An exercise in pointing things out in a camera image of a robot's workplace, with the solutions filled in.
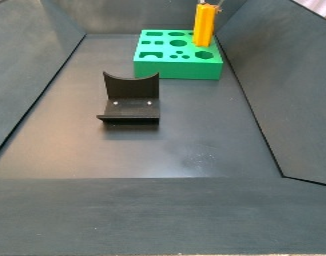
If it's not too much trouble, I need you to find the yellow star-shaped prism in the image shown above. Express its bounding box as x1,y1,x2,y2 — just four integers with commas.
192,3,218,47

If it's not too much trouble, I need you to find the black curved fixture stand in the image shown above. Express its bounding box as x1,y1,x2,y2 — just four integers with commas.
96,72,160,122

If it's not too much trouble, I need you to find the green foam shape-sorter block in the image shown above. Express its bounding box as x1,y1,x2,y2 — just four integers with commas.
133,30,223,80

